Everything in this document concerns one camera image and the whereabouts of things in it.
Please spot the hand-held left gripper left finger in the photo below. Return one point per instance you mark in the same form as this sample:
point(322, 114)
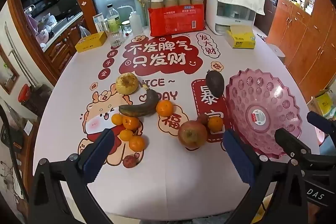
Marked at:
point(98, 153)

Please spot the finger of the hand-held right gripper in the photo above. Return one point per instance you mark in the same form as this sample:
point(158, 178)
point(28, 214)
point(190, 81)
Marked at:
point(319, 119)
point(288, 141)

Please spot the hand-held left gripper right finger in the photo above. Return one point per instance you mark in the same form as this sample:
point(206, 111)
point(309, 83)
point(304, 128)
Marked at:
point(237, 161)

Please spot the pink plastic fruit bowl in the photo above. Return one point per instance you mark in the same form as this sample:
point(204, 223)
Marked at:
point(262, 98)

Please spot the red apple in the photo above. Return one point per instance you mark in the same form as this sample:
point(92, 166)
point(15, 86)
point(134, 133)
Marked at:
point(192, 134)

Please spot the overripe dark banana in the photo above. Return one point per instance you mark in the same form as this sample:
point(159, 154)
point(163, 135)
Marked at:
point(139, 109)

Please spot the yellow apple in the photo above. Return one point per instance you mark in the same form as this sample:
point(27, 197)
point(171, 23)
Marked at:
point(127, 83)

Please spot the dark avocado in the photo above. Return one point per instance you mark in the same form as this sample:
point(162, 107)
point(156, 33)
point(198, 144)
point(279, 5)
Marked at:
point(215, 82)

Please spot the cardboard box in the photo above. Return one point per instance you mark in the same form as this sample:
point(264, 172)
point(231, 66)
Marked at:
point(324, 100)

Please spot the pink plastic stool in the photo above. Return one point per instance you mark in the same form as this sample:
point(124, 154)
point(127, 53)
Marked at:
point(320, 138)

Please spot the white round stool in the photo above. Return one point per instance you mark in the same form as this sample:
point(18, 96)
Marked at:
point(278, 52)

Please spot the red bag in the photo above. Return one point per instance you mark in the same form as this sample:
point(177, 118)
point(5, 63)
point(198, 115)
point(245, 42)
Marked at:
point(25, 91)

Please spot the yellow tissue box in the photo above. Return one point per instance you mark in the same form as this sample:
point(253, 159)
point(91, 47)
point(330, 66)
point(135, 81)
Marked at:
point(241, 40)

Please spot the flat yellow box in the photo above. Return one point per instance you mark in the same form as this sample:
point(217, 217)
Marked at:
point(89, 43)

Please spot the wooden kitchen cabinet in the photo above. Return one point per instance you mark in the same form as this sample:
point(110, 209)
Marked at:
point(60, 48)

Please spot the glass cup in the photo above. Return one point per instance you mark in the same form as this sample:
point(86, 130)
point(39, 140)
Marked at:
point(115, 37)

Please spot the white plastic bag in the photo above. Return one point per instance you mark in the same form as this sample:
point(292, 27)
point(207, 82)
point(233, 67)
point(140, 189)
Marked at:
point(84, 31)

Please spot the small glass jar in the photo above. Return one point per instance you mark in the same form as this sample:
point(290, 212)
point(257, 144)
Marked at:
point(126, 28)

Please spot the small white box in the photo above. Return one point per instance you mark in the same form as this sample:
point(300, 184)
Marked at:
point(98, 22)

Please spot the clear bottle green label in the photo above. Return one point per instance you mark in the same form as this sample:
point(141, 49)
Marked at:
point(113, 20)

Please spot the white wash bottle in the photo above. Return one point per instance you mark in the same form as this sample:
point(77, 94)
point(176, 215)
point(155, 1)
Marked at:
point(135, 23)

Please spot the white countertop dispenser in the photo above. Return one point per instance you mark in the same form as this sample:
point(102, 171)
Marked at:
point(212, 8)

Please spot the red package of jars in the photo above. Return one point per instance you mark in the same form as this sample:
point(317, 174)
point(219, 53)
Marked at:
point(176, 19)

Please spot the wooden wall cabinet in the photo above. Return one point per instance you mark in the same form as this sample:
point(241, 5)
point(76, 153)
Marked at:
point(302, 37)

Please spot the wooden picture frame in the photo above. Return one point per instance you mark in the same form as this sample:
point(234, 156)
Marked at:
point(8, 71)

